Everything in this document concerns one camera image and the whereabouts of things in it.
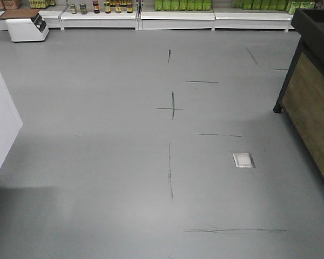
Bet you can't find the wooden black-framed display stand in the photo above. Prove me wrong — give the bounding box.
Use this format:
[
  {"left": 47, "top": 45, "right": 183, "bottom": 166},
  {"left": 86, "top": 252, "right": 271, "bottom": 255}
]
[{"left": 273, "top": 9, "right": 324, "bottom": 184}]

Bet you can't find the metal floor outlet plate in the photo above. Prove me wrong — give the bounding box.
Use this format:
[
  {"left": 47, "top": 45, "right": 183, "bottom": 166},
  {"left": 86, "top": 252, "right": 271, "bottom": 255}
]
[{"left": 233, "top": 153, "right": 255, "bottom": 168}]

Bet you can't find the green packaged goods row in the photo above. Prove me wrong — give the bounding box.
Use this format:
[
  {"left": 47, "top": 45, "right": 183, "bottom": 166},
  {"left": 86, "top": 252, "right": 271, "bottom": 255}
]
[{"left": 154, "top": 0, "right": 212, "bottom": 11}]

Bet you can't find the white shelf base unit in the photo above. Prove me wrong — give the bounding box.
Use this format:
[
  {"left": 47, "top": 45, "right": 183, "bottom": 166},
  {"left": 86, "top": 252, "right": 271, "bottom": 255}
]
[{"left": 60, "top": 4, "right": 293, "bottom": 31}]

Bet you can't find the dark sauce jar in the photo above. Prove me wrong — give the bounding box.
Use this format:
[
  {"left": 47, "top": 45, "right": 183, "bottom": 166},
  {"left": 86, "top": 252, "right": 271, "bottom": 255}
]
[{"left": 92, "top": 0, "right": 100, "bottom": 13}]

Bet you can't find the white box appliance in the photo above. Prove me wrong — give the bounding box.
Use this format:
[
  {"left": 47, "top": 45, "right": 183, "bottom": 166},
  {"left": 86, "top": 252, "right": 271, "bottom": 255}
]
[{"left": 0, "top": 9, "right": 49, "bottom": 43}]

